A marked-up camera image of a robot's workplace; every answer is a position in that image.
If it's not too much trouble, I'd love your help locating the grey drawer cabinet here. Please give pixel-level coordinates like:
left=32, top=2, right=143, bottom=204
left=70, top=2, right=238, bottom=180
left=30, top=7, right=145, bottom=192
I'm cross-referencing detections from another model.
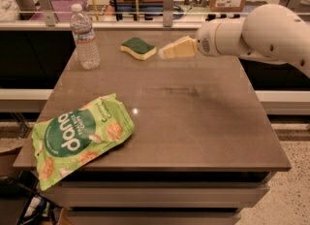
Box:
left=44, top=180, right=269, bottom=225

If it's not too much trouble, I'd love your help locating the purple bin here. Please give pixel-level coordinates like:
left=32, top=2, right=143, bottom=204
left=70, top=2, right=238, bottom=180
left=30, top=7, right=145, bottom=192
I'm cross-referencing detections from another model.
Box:
left=28, top=0, right=88, bottom=22

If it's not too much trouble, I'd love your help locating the green rice chip bag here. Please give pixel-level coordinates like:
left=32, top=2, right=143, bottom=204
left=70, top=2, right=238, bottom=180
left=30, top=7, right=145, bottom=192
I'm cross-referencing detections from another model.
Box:
left=31, top=94, right=135, bottom=191

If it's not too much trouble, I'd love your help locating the green and yellow sponge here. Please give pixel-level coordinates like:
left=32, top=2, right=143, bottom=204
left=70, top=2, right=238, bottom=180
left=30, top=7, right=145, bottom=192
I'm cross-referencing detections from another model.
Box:
left=120, top=37, right=157, bottom=61

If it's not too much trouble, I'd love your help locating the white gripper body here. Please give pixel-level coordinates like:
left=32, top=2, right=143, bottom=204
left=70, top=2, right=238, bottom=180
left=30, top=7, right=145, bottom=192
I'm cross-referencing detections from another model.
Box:
left=196, top=20, right=221, bottom=57

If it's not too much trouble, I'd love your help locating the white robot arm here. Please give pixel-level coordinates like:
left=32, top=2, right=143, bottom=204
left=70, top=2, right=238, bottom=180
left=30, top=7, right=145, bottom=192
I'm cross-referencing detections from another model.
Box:
left=159, top=4, right=310, bottom=77

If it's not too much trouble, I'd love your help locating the clear plastic water bottle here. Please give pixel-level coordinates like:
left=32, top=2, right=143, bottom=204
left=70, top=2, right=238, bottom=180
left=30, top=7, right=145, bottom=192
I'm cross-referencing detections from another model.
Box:
left=70, top=4, right=101, bottom=70

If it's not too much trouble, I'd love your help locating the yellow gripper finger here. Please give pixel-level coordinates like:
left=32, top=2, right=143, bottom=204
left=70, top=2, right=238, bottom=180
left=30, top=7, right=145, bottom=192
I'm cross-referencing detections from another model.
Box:
left=160, top=36, right=190, bottom=53
left=162, top=38, right=198, bottom=59

